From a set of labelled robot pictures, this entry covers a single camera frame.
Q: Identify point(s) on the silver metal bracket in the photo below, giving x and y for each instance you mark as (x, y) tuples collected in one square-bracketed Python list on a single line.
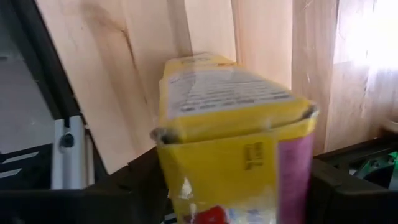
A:
[(73, 155)]

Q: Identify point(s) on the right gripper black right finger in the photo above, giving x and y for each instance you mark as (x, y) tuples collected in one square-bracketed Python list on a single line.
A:
[(354, 205)]

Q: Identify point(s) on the black metal table frame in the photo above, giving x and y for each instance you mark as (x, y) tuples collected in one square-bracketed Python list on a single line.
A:
[(46, 71)]

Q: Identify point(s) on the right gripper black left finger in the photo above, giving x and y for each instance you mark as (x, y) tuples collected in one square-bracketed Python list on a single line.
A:
[(93, 205)]

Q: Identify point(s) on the yellow Corn Pops cereal box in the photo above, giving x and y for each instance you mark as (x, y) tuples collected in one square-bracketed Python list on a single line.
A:
[(224, 155)]

